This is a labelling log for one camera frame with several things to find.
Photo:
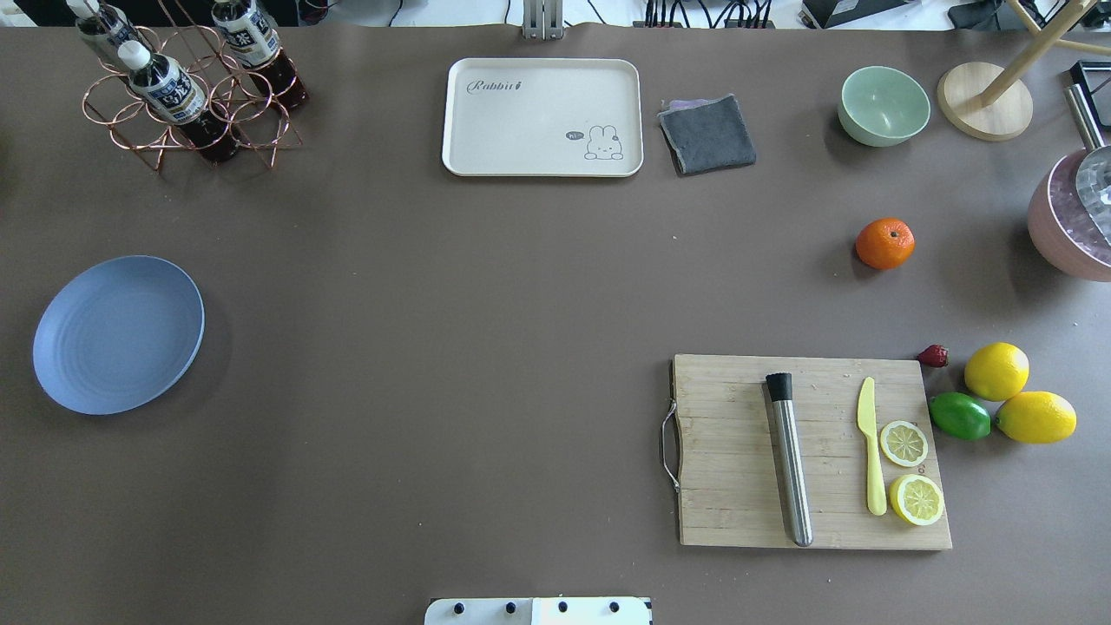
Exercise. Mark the orange mandarin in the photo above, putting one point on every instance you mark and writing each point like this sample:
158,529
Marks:
885,243

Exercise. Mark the blue plate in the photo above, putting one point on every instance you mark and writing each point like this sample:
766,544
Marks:
119,335

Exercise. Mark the cream rabbit tray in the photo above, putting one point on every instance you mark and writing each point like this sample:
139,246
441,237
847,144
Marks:
530,117

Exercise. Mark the grey folded cloth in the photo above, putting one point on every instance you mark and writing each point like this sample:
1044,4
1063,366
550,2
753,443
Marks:
706,135

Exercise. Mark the steel cylinder black cap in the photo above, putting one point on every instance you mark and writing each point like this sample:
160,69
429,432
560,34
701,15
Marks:
790,458

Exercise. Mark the wooden cutting board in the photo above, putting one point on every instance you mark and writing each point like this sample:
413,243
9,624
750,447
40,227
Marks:
730,488

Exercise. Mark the yellow plastic knife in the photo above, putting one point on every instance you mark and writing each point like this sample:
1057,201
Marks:
875,496

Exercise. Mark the thin lemon slice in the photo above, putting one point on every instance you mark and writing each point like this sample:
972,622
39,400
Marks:
904,444

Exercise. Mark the red strawberry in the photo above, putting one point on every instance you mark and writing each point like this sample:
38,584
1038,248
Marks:
934,356

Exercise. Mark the green bowl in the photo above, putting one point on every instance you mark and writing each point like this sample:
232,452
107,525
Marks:
881,106

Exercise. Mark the lemon half thick slice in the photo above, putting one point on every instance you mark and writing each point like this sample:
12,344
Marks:
917,500

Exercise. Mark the green lime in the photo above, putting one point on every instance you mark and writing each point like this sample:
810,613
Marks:
960,415

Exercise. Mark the tea bottle upper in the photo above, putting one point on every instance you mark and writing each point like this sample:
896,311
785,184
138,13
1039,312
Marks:
250,35

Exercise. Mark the tea bottle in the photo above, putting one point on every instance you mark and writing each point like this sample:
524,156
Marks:
250,35
104,28
176,98

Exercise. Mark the yellow lemon lower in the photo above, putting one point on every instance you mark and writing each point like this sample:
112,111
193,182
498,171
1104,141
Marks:
997,372

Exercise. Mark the yellow lemon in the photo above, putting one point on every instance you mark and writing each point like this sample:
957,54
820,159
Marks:
997,372
1037,417

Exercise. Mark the tea bottle lower middle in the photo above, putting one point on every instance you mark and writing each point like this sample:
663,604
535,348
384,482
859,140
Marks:
176,98

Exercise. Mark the wooden stand round base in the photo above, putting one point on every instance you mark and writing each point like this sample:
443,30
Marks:
990,102

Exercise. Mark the yellow lemon upper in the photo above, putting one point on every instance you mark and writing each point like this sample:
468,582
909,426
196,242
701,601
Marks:
1037,417

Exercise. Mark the pink bowl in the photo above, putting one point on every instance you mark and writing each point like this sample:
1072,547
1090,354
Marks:
1060,227

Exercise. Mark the tea bottle outer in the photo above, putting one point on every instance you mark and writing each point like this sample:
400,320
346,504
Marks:
104,28

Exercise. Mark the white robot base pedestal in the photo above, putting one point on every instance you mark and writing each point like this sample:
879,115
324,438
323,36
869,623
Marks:
541,610

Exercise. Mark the copper wire bottle rack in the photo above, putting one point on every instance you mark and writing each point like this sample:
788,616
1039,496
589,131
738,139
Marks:
200,49

